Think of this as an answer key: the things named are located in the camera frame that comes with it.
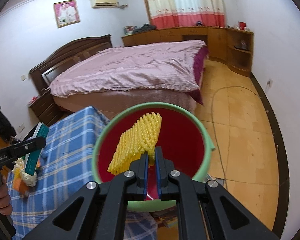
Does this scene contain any teal white box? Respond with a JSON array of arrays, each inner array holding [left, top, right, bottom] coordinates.
[[24, 122, 50, 176]]

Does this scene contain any white paper ball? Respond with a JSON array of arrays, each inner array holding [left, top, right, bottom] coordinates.
[[12, 158, 37, 187]]

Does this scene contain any yellow foam fruit net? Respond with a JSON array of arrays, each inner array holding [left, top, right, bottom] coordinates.
[[107, 112, 162, 176]]

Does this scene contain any person's left hand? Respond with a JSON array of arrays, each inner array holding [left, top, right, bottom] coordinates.
[[0, 175, 13, 216]]

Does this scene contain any black jacket hanging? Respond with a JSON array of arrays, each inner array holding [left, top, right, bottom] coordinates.
[[0, 107, 17, 142]]

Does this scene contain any red bin green rim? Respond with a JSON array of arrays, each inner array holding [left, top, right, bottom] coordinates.
[[93, 102, 213, 212]]

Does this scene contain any dark wooden nightstand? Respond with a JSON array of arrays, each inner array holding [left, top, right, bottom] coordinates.
[[29, 90, 64, 126]]

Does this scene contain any blue plaid table cloth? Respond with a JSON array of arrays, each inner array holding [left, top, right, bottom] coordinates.
[[7, 106, 158, 240]]

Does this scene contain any dark wooden headboard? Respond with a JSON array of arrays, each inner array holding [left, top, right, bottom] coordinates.
[[29, 34, 113, 95]]

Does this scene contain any brown bed base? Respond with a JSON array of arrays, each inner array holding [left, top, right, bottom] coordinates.
[[53, 89, 197, 120]]

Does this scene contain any pink bed quilt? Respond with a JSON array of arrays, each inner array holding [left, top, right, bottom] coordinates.
[[50, 40, 208, 102]]

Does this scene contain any framed wedding photo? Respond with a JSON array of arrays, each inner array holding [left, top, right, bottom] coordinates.
[[53, 0, 80, 28]]

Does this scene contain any wooden corner shelf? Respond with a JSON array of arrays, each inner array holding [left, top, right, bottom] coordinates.
[[227, 29, 254, 77]]

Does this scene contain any floral red white curtain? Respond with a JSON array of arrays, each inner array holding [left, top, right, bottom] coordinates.
[[147, 0, 225, 29]]

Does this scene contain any black cable on floor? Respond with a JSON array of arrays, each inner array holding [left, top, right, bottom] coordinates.
[[211, 86, 268, 188]]

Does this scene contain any wall air conditioner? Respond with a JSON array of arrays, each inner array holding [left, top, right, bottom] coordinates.
[[91, 0, 128, 9]]

